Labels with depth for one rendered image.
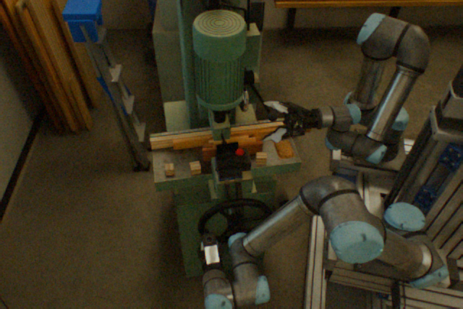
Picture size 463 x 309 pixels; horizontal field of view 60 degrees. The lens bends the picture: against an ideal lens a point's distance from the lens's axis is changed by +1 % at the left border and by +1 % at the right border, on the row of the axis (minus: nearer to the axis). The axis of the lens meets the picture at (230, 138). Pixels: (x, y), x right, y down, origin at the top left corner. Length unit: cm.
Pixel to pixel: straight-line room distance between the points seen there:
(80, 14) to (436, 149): 163
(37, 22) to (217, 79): 153
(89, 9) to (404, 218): 165
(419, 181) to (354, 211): 61
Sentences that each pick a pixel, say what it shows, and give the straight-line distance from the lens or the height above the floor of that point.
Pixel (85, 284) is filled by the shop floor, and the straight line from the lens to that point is 245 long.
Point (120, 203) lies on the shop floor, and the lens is 266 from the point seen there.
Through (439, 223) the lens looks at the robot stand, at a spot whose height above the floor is 86.
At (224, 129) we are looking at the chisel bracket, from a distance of 157.
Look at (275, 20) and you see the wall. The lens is 410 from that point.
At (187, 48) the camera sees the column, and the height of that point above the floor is 126.
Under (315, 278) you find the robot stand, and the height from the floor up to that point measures 23.
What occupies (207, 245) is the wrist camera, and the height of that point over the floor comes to 95.
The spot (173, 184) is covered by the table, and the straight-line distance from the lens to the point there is 160.
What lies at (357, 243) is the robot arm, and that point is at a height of 131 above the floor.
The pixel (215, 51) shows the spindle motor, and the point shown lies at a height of 142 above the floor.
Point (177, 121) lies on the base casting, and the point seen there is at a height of 80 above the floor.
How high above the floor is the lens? 215
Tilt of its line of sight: 47 degrees down
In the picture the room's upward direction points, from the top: 2 degrees clockwise
